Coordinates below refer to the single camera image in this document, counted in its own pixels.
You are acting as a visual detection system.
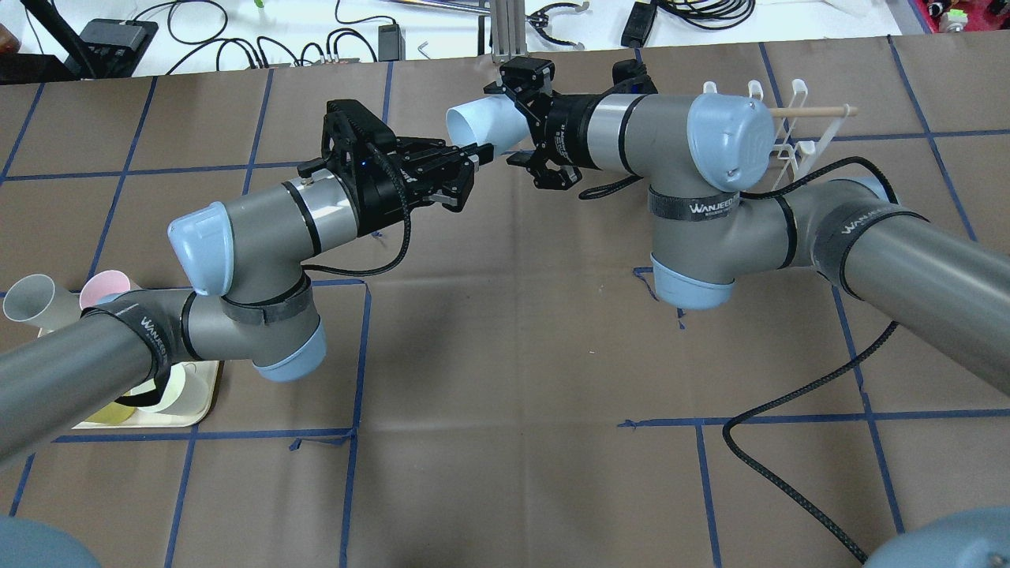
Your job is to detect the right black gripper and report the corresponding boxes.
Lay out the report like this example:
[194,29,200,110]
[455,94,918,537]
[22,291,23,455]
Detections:
[505,88,593,190]

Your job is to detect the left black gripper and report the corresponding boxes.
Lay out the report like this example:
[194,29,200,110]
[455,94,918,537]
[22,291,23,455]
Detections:
[347,139,496,236]

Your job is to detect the light blue plastic cup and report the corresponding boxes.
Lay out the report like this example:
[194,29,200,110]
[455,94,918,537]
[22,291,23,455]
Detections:
[445,95,529,157]

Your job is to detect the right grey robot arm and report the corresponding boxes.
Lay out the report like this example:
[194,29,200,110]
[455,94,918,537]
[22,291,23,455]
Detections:
[501,87,1009,392]

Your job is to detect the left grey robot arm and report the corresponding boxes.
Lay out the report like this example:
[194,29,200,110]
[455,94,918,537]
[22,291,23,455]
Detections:
[2,134,493,467]

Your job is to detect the pale green plastic cup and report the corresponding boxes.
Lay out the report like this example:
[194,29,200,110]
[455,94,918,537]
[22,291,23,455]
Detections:
[137,363,190,414]

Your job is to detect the pink plastic cup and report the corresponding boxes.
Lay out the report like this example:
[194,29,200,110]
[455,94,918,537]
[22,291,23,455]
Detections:
[78,270,142,310]

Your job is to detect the yellow plastic cup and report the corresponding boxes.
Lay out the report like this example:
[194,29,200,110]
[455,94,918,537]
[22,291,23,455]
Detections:
[85,402,137,427]

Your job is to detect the grey plastic cup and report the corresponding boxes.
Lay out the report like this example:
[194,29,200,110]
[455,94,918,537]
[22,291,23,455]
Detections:
[2,274,80,332]

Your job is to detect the black power adapter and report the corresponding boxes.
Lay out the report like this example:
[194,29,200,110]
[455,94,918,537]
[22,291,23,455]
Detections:
[376,23,406,62]

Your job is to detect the cream plastic tray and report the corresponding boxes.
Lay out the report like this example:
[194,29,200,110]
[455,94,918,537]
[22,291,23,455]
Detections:
[74,361,221,429]

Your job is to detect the black usb hub box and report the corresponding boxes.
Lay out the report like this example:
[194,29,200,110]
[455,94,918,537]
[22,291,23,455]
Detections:
[80,19,159,58]

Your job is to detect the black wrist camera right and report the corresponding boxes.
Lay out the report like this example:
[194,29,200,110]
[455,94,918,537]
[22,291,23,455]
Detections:
[500,57,556,96]

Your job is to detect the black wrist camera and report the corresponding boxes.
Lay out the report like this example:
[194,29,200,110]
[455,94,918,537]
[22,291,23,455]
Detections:
[296,99,397,179]
[500,57,556,96]

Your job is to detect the aluminium frame post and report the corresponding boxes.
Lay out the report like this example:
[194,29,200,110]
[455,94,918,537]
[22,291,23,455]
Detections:
[490,0,528,64]

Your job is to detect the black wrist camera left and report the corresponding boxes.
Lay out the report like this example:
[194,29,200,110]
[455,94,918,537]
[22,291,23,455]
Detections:
[296,99,397,179]

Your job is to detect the white wire cup rack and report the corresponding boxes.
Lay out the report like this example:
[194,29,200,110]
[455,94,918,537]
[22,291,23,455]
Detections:
[746,78,861,191]

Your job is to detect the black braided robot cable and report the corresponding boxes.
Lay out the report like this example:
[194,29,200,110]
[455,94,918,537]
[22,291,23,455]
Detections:
[722,158,900,565]

